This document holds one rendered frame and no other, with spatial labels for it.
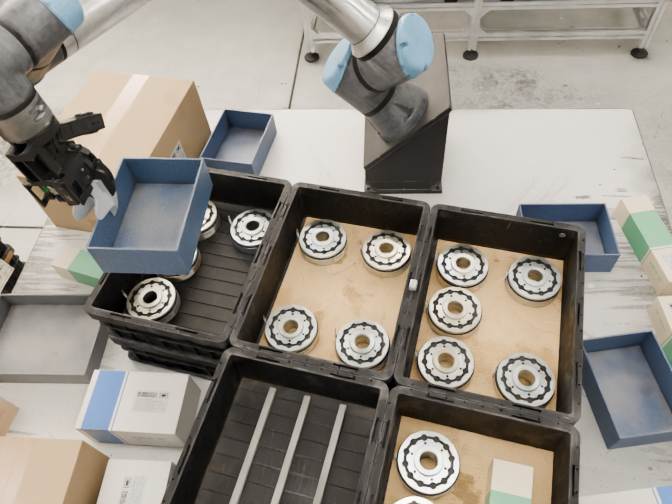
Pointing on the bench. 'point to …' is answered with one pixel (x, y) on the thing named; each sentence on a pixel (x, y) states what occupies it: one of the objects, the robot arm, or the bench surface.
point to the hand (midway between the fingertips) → (109, 206)
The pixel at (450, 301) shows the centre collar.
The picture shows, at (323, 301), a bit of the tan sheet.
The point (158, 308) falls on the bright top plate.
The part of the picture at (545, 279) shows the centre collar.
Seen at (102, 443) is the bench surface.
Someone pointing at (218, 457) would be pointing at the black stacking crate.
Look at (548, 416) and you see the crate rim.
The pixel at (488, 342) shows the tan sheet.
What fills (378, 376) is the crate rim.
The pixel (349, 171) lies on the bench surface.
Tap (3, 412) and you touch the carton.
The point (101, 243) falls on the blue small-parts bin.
